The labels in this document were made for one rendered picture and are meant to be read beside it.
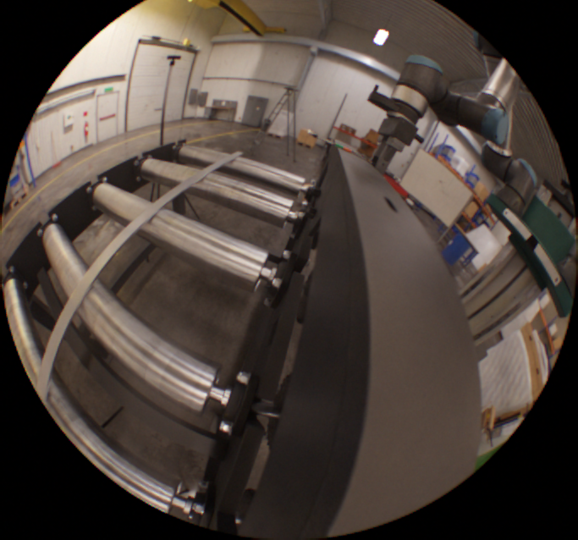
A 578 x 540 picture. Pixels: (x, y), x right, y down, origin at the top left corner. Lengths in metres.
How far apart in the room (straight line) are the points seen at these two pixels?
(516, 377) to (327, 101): 11.39
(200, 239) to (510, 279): 1.32
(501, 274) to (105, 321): 1.43
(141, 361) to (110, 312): 0.11
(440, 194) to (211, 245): 4.89
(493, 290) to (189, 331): 1.84
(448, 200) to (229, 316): 5.01
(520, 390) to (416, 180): 4.70
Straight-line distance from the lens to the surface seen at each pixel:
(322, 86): 10.60
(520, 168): 1.09
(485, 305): 1.16
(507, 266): 1.16
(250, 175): 0.92
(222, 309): 1.31
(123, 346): 0.35
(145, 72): 10.65
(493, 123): 0.48
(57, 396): 0.52
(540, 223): 1.13
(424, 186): 4.87
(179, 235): 0.45
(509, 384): 3.29
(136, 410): 0.49
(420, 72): 0.48
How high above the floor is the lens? 1.20
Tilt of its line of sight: 43 degrees down
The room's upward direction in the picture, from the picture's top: 24 degrees clockwise
